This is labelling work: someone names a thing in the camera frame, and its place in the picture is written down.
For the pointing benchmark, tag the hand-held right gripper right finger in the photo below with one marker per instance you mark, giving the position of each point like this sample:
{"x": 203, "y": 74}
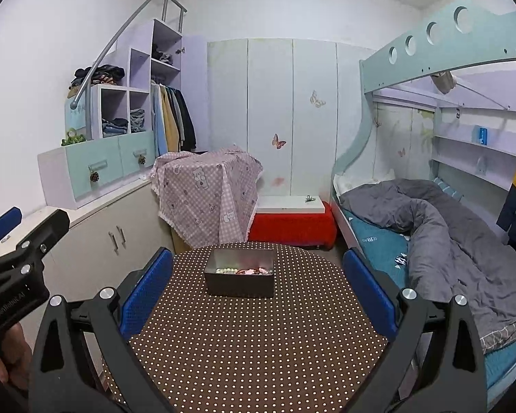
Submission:
{"x": 367, "y": 292}

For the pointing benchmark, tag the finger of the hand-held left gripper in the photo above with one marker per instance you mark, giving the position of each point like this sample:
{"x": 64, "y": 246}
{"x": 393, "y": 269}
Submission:
{"x": 38, "y": 241}
{"x": 2, "y": 223}

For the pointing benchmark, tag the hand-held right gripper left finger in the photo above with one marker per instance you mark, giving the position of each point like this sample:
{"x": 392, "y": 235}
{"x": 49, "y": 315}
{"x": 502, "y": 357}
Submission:
{"x": 148, "y": 292}

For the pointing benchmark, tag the rectangular metal tin box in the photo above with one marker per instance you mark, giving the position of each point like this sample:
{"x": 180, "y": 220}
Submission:
{"x": 238, "y": 286}

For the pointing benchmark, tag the person's left hand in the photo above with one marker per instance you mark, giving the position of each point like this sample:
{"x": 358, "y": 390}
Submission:
{"x": 13, "y": 361}

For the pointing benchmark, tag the beige low cabinet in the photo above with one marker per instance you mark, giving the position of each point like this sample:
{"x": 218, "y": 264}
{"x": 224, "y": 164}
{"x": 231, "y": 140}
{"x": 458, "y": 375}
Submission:
{"x": 81, "y": 241}

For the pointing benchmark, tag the teal bedsheet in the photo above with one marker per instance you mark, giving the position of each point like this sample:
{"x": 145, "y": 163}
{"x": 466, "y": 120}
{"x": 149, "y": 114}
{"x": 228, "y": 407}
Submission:
{"x": 378, "y": 241}

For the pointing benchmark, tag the cardboard box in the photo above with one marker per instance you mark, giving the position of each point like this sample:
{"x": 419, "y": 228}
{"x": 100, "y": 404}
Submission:
{"x": 179, "y": 241}

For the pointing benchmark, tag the large teal drawer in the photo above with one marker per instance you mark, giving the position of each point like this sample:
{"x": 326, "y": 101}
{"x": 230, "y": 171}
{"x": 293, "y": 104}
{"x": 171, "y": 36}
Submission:
{"x": 79, "y": 172}

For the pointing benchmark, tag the red bench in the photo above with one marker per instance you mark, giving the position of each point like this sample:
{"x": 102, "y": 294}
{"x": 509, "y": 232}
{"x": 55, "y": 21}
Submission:
{"x": 292, "y": 228}

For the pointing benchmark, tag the grey duvet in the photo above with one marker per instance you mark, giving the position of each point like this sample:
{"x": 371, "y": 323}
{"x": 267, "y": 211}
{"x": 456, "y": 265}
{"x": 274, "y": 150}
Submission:
{"x": 456, "y": 245}

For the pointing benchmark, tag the green plant ornament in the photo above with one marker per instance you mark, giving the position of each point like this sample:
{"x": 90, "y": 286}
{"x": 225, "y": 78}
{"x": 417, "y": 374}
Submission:
{"x": 73, "y": 140}

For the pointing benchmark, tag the metal binder clip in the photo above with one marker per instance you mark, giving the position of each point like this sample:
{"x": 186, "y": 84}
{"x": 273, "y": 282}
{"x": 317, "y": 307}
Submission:
{"x": 309, "y": 199}

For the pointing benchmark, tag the pink checked bear cloth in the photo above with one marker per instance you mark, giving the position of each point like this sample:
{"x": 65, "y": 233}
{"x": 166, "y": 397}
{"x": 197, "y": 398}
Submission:
{"x": 198, "y": 193}

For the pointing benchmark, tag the white board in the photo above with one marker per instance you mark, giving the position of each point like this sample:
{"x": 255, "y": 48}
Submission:
{"x": 284, "y": 204}

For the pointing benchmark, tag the brown polka dot tablecloth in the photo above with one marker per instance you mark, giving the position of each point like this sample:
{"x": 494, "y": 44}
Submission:
{"x": 258, "y": 352}

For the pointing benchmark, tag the pale blue board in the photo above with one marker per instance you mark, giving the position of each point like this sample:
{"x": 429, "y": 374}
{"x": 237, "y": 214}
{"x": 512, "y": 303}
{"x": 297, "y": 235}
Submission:
{"x": 79, "y": 122}

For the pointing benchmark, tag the small teal drawer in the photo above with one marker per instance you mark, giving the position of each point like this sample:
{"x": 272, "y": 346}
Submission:
{"x": 131, "y": 146}

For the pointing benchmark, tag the stack of folded jeans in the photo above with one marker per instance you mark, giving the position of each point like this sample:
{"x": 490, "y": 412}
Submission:
{"x": 114, "y": 128}
{"x": 137, "y": 121}

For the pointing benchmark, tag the faded pink butterfly sticker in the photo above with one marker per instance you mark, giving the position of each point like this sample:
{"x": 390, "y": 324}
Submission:
{"x": 277, "y": 181}

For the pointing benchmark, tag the light blue hanging shirt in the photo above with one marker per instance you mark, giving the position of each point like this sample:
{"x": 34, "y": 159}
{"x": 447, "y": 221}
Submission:
{"x": 158, "y": 124}

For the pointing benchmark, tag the tan hanging coat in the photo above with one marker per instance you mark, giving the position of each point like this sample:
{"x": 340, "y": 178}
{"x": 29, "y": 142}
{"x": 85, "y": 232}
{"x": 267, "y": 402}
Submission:
{"x": 170, "y": 124}

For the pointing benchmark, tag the black hanging jacket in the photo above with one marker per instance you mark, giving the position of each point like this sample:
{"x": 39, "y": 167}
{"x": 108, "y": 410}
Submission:
{"x": 188, "y": 124}

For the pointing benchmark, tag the pile of dark clothes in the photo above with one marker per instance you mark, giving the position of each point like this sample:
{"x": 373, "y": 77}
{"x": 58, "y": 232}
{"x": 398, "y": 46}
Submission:
{"x": 105, "y": 73}

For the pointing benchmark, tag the small blue box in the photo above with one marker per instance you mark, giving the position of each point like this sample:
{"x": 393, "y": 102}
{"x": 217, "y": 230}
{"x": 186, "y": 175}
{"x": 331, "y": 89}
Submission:
{"x": 483, "y": 135}

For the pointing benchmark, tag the beige butterfly sticker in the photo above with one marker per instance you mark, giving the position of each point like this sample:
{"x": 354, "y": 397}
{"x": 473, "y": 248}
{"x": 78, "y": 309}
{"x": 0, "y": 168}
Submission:
{"x": 317, "y": 100}

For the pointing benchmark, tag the lavender stair shelf unit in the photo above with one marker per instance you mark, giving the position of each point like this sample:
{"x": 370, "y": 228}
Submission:
{"x": 193, "y": 94}

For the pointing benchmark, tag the grey metal handrail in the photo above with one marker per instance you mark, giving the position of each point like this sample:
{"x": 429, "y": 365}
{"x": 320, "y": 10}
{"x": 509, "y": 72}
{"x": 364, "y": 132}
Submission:
{"x": 112, "y": 41}

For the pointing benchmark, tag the white wardrobe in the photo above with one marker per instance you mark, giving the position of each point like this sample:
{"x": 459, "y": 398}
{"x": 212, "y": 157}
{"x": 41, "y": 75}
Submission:
{"x": 266, "y": 94}

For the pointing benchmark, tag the folded brown clothes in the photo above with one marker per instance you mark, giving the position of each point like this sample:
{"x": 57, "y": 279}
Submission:
{"x": 163, "y": 56}

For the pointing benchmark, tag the grey hanging cloth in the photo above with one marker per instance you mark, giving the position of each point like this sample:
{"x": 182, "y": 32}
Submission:
{"x": 443, "y": 82}

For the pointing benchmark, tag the pale green bunk bed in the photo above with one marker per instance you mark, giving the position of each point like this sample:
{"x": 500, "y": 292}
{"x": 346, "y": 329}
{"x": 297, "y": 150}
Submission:
{"x": 413, "y": 64}

